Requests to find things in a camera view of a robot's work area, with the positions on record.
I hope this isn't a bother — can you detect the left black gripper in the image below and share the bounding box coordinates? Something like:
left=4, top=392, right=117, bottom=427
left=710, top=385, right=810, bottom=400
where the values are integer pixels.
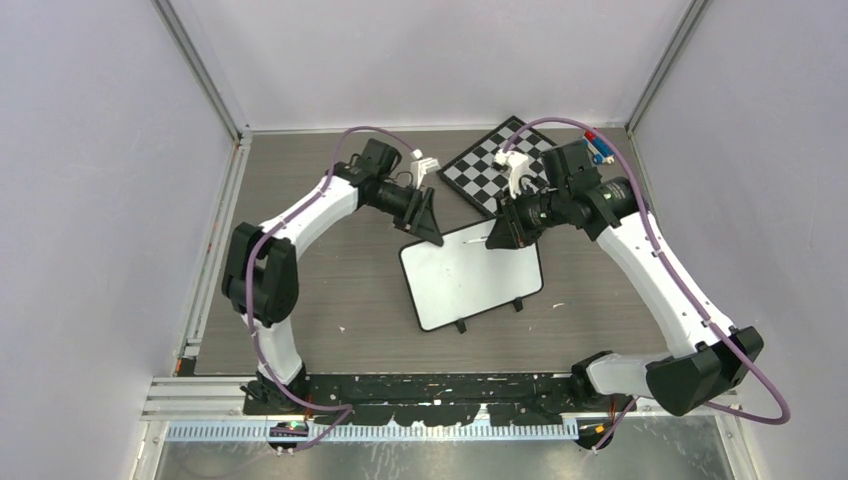
left=366, top=179, right=443, bottom=246

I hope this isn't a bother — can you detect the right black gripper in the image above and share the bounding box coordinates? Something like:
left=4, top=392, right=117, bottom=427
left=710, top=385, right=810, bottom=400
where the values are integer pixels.
left=486, top=182, right=568, bottom=250

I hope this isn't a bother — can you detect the small whiteboard with stand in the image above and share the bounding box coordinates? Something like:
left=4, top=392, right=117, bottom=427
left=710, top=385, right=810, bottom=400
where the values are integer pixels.
left=398, top=220, right=544, bottom=333

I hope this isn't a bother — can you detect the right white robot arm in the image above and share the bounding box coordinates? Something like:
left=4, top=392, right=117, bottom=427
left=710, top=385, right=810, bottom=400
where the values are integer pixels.
left=485, top=141, right=764, bottom=416

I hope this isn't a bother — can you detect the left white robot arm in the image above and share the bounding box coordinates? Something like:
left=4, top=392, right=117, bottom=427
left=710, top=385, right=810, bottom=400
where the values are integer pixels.
left=221, top=139, right=444, bottom=414

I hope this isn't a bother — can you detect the black white checkerboard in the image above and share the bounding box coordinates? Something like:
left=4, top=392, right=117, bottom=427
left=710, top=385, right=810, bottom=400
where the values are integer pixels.
left=438, top=116, right=554, bottom=218

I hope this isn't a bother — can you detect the red blue toy car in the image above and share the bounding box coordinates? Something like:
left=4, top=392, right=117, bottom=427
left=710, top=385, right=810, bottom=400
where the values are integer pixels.
left=583, top=131, right=615, bottom=165

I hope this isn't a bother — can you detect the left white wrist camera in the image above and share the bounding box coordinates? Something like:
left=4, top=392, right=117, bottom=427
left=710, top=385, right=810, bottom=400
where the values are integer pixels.
left=408, top=149, right=440, bottom=189

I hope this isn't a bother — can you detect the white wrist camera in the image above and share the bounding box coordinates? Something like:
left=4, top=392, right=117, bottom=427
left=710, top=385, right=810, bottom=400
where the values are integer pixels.
left=408, top=149, right=440, bottom=189
left=492, top=150, right=531, bottom=199

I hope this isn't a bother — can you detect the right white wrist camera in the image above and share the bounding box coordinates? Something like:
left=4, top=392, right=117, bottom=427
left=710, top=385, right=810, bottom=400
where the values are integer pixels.
left=492, top=150, right=531, bottom=199

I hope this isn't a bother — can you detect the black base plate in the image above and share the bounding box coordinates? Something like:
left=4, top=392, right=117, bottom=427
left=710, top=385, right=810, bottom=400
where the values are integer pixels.
left=242, top=372, right=639, bottom=429

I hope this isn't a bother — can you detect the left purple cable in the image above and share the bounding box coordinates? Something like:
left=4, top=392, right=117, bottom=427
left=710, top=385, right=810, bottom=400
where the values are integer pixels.
left=243, top=125, right=425, bottom=454

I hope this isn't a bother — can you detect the purple cable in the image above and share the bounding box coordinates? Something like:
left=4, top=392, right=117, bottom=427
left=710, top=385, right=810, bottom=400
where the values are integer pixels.
left=243, top=125, right=425, bottom=454
left=500, top=117, right=792, bottom=455

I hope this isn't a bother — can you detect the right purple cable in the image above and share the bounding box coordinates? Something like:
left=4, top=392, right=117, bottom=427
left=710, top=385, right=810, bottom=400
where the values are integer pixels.
left=500, top=117, right=792, bottom=455

